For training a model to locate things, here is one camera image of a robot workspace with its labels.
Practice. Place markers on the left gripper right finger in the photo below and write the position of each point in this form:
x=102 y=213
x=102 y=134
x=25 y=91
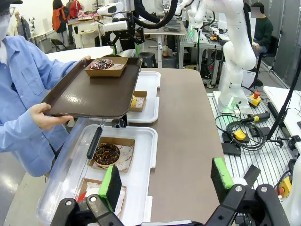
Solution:
x=221 y=179

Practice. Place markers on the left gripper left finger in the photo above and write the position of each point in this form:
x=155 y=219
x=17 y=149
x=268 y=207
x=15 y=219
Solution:
x=113 y=188

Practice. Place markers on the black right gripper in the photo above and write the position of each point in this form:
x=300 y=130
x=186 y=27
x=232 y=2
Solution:
x=130 y=26

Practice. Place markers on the white printed paper liner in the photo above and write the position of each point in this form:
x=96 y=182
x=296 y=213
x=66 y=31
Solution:
x=140 y=103
x=121 y=200
x=125 y=155
x=117 y=66

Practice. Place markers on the purple white drizzled donut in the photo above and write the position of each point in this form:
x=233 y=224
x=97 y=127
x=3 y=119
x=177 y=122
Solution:
x=101 y=64

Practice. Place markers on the yellow pastry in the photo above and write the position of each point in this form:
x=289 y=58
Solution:
x=141 y=94

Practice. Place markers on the yellow sprinkled donut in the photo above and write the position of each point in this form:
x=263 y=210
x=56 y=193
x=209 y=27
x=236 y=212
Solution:
x=133 y=101

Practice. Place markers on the dark brown serving tray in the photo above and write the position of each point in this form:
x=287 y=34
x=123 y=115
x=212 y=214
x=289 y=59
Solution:
x=94 y=96

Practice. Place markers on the person's left forearm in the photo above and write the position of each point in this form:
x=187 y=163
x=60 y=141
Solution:
x=58 y=73

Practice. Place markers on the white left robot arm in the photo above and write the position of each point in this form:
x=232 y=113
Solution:
x=296 y=183

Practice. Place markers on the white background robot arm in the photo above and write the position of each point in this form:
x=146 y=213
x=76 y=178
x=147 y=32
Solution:
x=195 y=14

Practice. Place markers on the person's right forearm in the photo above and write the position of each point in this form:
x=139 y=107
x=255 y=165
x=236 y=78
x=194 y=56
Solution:
x=16 y=134

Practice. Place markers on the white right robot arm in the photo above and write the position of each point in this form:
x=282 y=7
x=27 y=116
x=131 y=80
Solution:
x=237 y=54

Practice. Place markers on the brown cardboard donut box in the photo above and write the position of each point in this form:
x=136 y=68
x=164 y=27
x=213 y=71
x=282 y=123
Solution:
x=122 y=202

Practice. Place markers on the chocolate sprinkled donut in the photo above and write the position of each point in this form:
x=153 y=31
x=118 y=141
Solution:
x=107 y=154

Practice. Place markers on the chocolate donut on paper tray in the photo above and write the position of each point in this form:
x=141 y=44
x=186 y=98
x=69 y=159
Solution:
x=129 y=143

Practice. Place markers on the person in red jacket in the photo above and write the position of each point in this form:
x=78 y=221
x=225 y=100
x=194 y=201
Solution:
x=75 y=14

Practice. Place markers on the person in orange jacket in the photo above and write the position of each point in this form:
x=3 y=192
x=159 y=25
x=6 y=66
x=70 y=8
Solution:
x=60 y=21

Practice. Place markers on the person in blue shirt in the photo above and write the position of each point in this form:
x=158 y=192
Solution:
x=18 y=82

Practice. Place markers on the seated person green sweater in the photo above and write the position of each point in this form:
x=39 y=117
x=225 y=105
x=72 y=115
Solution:
x=263 y=33

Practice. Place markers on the person's left hand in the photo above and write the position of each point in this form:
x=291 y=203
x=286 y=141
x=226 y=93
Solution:
x=85 y=58

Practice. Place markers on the person's right hand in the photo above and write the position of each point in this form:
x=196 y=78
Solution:
x=40 y=117

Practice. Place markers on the black plastic stool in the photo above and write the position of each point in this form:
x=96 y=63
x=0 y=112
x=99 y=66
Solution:
x=147 y=60

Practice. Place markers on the black flat box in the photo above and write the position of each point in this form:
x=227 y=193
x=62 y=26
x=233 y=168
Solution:
x=231 y=148

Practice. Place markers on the white plastic display tray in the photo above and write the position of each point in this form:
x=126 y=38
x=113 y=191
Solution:
x=150 y=94
x=141 y=164

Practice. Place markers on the wooden top desk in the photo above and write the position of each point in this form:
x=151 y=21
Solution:
x=164 y=31

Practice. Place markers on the large white table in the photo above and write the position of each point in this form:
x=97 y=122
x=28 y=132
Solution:
x=70 y=53

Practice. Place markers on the small white desk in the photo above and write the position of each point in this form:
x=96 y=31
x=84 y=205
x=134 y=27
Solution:
x=282 y=96

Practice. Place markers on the bald grey-dressed mannequin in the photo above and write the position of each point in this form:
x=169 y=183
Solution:
x=22 y=26

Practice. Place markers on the black office chair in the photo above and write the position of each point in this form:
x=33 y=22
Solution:
x=270 y=51

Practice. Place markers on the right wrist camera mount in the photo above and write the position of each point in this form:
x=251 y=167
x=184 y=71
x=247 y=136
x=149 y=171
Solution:
x=115 y=25

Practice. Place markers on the aluminium slotted base plate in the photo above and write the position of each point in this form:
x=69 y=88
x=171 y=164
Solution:
x=258 y=162

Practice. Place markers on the black handheld enabling switch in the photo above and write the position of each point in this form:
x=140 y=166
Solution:
x=259 y=116

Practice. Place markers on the black camera stand pole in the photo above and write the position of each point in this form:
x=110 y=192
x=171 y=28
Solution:
x=282 y=106

